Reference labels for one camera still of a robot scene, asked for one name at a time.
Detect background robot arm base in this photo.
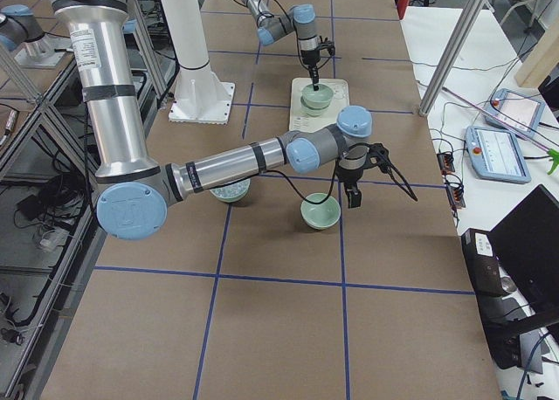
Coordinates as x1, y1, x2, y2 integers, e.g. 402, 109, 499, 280
1, 4, 66, 69

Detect green bowl on tray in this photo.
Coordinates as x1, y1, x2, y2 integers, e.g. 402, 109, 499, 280
300, 100, 330, 117

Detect cream bear tray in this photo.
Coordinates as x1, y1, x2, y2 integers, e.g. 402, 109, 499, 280
289, 78, 349, 132

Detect green bowl with ice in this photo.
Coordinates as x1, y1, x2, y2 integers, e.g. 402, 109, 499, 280
210, 178, 251, 203

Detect ice cubes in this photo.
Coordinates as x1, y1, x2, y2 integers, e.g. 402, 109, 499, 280
211, 183, 248, 201

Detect near teach pendant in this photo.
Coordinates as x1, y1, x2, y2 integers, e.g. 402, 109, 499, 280
465, 126, 531, 184

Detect teach pendant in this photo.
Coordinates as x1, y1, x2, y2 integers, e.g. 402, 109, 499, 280
465, 126, 531, 184
484, 88, 544, 137

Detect far teach pendant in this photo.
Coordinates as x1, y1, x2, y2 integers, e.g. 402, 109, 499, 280
484, 88, 544, 137

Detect black laptop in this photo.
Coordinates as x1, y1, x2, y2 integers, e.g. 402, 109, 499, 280
471, 183, 559, 344

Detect black computer box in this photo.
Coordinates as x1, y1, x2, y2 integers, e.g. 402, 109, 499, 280
460, 227, 547, 372

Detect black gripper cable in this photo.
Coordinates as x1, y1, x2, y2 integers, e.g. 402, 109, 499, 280
261, 146, 419, 205

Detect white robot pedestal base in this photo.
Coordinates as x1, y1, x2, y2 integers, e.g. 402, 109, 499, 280
161, 0, 235, 124

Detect aluminium frame post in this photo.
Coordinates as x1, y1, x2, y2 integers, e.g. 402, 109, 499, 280
418, 0, 486, 117

